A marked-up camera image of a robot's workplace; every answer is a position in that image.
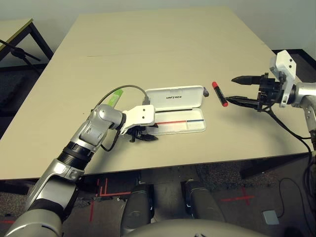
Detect thin black pedal cable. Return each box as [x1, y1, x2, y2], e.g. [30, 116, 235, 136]
[278, 178, 310, 218]

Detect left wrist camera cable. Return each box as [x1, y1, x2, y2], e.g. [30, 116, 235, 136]
[95, 84, 152, 152]

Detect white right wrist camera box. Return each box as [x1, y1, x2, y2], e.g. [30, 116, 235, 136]
[269, 49, 297, 107]

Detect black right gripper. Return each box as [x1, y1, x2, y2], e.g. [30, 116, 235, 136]
[226, 73, 283, 112]

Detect black marker with red cap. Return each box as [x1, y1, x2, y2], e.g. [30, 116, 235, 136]
[211, 81, 230, 108]

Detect grey square foot pedal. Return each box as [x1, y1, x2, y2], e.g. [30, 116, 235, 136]
[262, 209, 280, 225]

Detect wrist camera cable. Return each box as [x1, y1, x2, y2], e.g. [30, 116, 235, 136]
[95, 84, 152, 152]
[261, 105, 316, 198]

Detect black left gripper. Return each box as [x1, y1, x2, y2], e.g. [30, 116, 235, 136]
[128, 123, 159, 143]

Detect grey robot left leg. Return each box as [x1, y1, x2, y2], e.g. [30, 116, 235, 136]
[120, 184, 155, 235]

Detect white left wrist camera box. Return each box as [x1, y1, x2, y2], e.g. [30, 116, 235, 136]
[120, 105, 156, 136]

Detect red tape lines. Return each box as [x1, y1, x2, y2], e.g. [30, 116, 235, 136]
[88, 177, 133, 222]

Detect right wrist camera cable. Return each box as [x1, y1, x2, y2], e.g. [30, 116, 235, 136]
[261, 105, 316, 198]

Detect black tripod stand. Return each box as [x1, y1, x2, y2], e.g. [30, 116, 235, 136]
[0, 39, 41, 72]

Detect side table with black frame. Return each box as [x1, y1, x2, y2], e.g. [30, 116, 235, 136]
[0, 18, 54, 70]

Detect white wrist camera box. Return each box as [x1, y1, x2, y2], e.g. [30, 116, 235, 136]
[269, 49, 297, 107]
[120, 105, 156, 136]

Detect white hinged pencil case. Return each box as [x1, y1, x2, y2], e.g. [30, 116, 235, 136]
[144, 85, 207, 136]

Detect red tape cross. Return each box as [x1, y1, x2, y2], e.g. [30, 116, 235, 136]
[221, 187, 255, 205]

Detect grey robot right leg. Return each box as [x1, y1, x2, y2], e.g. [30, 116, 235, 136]
[181, 179, 225, 223]

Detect grey robot leg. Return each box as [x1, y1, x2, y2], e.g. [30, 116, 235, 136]
[120, 184, 155, 235]
[181, 179, 225, 223]

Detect light grey robot torso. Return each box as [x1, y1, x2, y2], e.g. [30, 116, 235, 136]
[128, 218, 272, 237]

